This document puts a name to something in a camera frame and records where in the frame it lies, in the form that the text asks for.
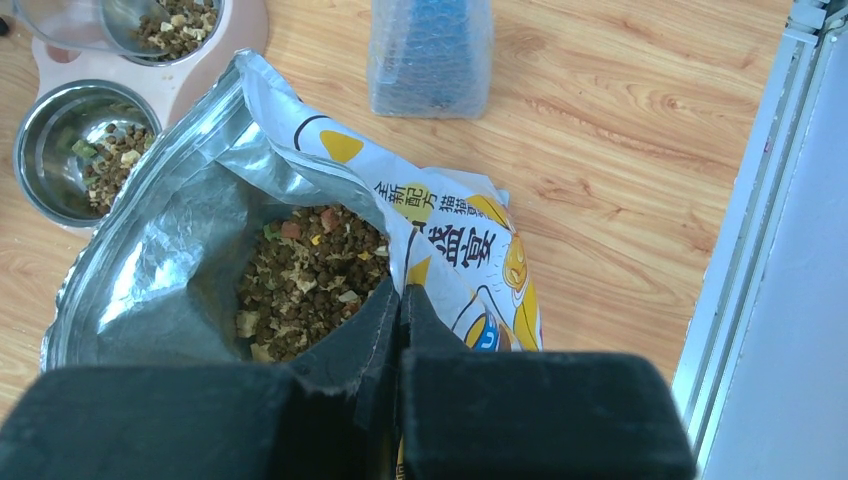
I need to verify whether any blue item in bubble wrap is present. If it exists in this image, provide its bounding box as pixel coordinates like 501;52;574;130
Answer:
367;0;495;119

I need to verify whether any pink double bowl feeder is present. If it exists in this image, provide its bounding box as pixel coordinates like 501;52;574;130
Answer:
18;1;270;236

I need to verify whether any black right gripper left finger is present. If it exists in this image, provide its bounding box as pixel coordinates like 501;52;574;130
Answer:
1;284;400;479

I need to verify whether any steel bowl near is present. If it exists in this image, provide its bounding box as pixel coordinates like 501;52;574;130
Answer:
13;80;162;229

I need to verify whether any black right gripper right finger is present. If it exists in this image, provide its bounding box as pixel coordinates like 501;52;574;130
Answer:
400;285;697;479

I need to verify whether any cat food bag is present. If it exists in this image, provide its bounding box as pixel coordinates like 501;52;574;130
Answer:
40;50;543;371

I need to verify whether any brown pet food kibble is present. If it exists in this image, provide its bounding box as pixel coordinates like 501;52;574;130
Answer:
235;205;389;363

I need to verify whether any steel bowl far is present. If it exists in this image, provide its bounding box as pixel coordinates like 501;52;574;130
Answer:
100;0;224;66

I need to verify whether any clear plastic food scoop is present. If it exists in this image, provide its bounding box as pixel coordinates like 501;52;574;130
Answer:
1;0;170;57

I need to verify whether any steel bowl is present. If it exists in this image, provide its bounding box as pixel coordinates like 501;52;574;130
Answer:
13;80;162;229
100;0;224;66

